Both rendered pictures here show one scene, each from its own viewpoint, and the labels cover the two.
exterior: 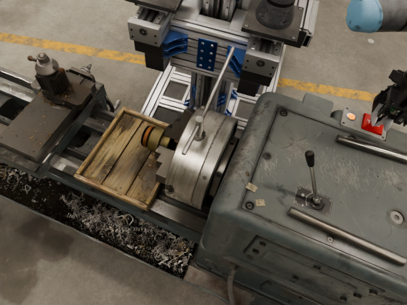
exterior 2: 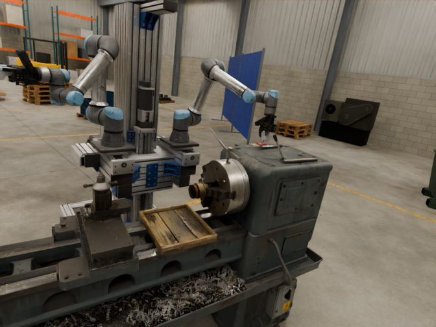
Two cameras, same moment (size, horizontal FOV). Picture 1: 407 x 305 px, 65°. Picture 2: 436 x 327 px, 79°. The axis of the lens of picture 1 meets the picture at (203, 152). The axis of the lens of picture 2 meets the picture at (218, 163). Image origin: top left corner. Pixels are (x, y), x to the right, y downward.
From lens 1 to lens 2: 120 cm
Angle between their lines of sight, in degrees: 55
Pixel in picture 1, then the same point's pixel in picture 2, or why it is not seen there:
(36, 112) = (98, 229)
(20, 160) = (119, 260)
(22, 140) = (113, 243)
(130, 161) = (178, 228)
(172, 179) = (234, 185)
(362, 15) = (252, 95)
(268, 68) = (196, 159)
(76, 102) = (126, 205)
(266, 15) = (180, 137)
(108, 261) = not seen: outside the picture
